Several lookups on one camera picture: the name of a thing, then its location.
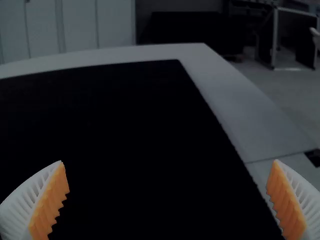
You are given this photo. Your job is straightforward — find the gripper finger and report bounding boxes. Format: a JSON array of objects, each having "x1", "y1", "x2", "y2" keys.
[
  {"x1": 0, "y1": 160, "x2": 71, "y2": 240},
  {"x1": 265, "y1": 159, "x2": 320, "y2": 240}
]

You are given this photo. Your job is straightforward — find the black mat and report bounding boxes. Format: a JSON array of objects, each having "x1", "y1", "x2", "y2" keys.
[{"x1": 0, "y1": 58, "x2": 286, "y2": 240}]

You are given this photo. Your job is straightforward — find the grey cupboard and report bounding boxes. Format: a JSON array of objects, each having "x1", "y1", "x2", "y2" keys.
[
  {"x1": 0, "y1": 0, "x2": 63, "y2": 65},
  {"x1": 61, "y1": 0, "x2": 136, "y2": 51}
]

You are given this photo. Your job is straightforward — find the black crate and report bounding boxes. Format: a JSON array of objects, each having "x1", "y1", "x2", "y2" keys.
[{"x1": 136, "y1": 10, "x2": 252, "y2": 55}]

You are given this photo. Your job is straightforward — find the grey metal frame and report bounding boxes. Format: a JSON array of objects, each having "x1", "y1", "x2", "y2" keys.
[{"x1": 271, "y1": 5, "x2": 320, "y2": 72}]

